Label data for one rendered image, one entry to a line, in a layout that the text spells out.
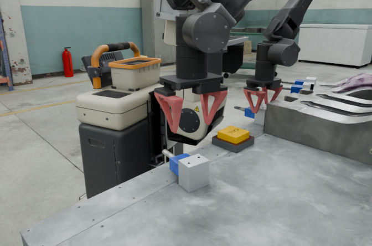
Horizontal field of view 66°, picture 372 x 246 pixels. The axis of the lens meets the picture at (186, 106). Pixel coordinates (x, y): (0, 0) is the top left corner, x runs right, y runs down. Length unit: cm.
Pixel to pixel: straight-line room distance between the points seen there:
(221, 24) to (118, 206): 35
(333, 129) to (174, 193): 42
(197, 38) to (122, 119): 77
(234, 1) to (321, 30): 729
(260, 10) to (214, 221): 920
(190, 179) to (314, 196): 23
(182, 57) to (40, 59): 557
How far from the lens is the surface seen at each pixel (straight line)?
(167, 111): 52
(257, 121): 92
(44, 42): 602
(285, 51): 82
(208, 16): 42
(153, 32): 657
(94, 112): 121
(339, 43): 764
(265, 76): 88
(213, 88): 52
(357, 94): 111
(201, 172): 57
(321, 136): 80
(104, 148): 124
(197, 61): 49
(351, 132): 77
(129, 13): 680
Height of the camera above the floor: 112
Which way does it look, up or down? 17 degrees down
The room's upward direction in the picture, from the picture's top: straight up
